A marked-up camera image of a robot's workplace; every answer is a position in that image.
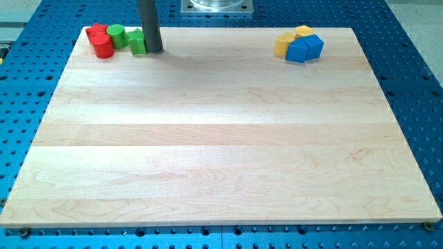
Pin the green cylinder block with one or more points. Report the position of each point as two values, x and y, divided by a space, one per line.
118 35

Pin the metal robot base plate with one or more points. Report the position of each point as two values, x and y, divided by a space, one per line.
216 6

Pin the left board corner screw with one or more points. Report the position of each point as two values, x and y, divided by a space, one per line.
23 232

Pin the blue cube block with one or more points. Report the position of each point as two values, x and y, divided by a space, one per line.
297 51

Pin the red cylinder block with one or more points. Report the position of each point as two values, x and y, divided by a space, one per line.
102 45

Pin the green star block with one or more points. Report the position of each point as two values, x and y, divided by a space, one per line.
136 42

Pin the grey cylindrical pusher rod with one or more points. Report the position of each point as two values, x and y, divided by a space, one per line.
150 24

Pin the yellow hexagon block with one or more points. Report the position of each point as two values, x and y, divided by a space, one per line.
303 31

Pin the yellow heart block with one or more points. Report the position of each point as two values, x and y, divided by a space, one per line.
282 43

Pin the blue pentagon block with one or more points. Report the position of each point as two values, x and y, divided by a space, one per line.
315 45

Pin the red star block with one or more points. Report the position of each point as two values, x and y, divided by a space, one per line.
95 29

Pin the light wooden board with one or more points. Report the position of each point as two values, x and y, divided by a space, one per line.
218 130

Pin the right board corner screw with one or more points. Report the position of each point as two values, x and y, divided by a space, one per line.
428 226

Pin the board corner screw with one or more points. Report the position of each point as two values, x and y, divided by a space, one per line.
428 226
23 232

